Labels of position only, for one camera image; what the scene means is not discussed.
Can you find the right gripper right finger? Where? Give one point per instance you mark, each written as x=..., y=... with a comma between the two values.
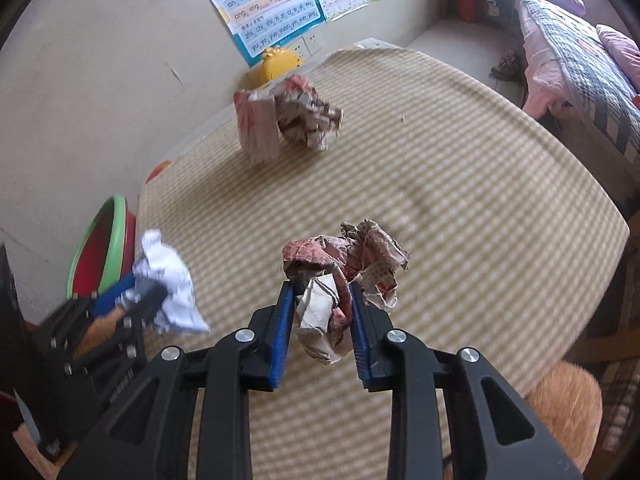
x=369, y=328

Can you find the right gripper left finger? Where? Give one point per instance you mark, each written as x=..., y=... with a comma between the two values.
x=272, y=327

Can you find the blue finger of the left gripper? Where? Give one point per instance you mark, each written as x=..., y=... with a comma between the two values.
x=106, y=302

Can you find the white grey paper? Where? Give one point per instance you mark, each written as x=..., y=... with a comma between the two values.
x=160, y=264

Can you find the red white torn carton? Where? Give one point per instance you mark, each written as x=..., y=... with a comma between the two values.
x=259, y=133

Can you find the red bin with green rim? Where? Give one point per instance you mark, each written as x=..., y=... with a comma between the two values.
x=105, y=254

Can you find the yellow checkered tablecloth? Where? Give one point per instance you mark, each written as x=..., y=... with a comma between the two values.
x=457, y=213

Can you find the yellow duck toy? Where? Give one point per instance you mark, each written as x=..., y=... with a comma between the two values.
x=275, y=62

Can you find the shoes on floor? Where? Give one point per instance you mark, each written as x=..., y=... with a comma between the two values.
x=510, y=68

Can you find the bed with plaid blanket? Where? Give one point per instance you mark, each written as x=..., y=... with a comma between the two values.
x=567, y=63

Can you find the pink pillow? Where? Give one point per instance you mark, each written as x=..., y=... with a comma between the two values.
x=623, y=50

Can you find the blue pinyin wall poster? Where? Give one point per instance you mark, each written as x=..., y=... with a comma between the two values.
x=256, y=25

